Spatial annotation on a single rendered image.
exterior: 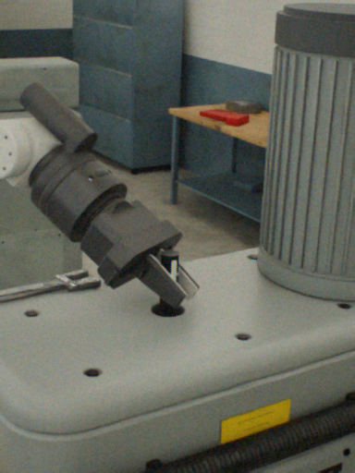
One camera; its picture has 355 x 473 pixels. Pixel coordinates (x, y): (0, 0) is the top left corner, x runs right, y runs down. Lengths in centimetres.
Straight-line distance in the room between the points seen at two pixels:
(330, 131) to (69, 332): 35
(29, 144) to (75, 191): 8
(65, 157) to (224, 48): 712
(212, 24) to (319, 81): 727
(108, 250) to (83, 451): 22
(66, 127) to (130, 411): 33
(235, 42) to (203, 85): 67
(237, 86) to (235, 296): 692
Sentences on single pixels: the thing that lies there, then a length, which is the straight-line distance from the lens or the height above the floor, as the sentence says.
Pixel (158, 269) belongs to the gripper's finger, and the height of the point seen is 194.
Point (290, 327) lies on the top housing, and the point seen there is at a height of 189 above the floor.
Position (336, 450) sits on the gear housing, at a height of 172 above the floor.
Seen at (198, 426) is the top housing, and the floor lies 183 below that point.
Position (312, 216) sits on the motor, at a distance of 93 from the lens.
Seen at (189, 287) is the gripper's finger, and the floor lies 192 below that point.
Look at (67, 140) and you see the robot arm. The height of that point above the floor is 206.
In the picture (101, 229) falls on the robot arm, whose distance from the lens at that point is 87.
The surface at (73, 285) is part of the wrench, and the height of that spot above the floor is 190.
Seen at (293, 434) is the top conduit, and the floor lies 180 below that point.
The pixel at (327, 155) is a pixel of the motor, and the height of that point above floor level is 206.
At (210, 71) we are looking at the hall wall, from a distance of 818.
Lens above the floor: 227
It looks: 20 degrees down
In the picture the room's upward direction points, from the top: 2 degrees clockwise
